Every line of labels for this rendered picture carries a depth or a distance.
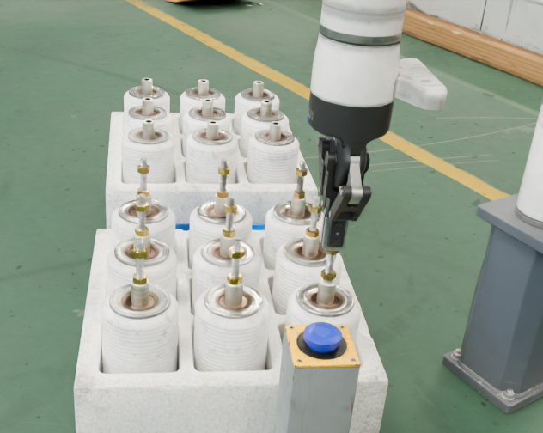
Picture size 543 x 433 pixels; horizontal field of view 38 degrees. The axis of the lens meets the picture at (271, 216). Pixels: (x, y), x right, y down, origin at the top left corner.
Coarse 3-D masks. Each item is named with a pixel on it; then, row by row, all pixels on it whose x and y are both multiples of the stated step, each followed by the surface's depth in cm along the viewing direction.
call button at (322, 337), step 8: (312, 328) 82; (320, 328) 82; (328, 328) 82; (336, 328) 82; (304, 336) 81; (312, 336) 80; (320, 336) 81; (328, 336) 81; (336, 336) 81; (312, 344) 80; (320, 344) 80; (328, 344) 80; (336, 344) 80
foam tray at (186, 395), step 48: (96, 240) 123; (96, 288) 111; (96, 336) 102; (192, 336) 106; (96, 384) 94; (144, 384) 94; (192, 384) 95; (240, 384) 96; (384, 384) 99; (96, 432) 96; (144, 432) 97; (192, 432) 98; (240, 432) 99
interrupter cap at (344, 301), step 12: (300, 288) 102; (312, 288) 102; (336, 288) 103; (300, 300) 100; (312, 300) 100; (336, 300) 101; (348, 300) 101; (312, 312) 98; (324, 312) 98; (336, 312) 98; (348, 312) 98
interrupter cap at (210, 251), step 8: (216, 240) 111; (208, 248) 109; (216, 248) 110; (248, 248) 110; (208, 256) 107; (216, 256) 108; (248, 256) 108; (216, 264) 106; (224, 264) 106; (240, 264) 106
